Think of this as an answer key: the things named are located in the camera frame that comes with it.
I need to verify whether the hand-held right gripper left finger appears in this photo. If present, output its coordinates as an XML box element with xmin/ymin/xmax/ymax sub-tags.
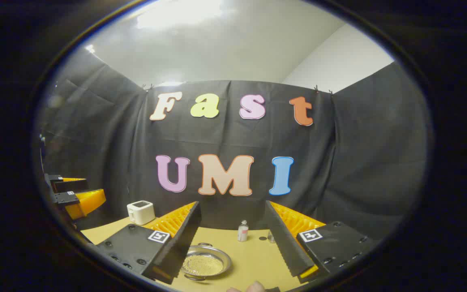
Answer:
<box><xmin>96</xmin><ymin>201</ymin><xmax>202</xmax><ymax>285</ymax></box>

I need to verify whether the pile of yellow soybeans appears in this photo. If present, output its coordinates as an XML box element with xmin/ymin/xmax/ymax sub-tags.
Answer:
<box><xmin>183</xmin><ymin>254</ymin><xmax>225</xmax><ymax>277</ymax></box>

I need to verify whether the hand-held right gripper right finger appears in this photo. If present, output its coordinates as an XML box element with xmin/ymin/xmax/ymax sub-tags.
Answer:
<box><xmin>264</xmin><ymin>200</ymin><xmax>380</xmax><ymax>284</ymax></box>

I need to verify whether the steel pot with black handles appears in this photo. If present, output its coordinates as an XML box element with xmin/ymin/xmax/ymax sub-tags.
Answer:
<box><xmin>180</xmin><ymin>243</ymin><xmax>233</xmax><ymax>281</ymax></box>

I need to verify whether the white box-shaped appliance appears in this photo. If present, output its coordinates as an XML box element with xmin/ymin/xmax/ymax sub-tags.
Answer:
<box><xmin>127</xmin><ymin>200</ymin><xmax>156</xmax><ymax>225</ymax></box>

